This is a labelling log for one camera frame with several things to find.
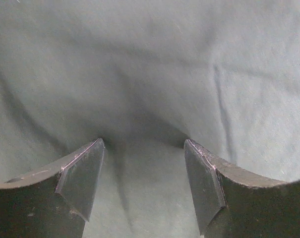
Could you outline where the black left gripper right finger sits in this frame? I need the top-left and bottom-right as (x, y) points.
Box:
(184, 139), (300, 238)

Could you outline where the black long sleeve shirt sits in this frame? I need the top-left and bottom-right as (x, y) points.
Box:
(0, 0), (300, 238)

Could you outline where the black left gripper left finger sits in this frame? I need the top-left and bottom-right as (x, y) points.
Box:
(0, 139), (105, 238)

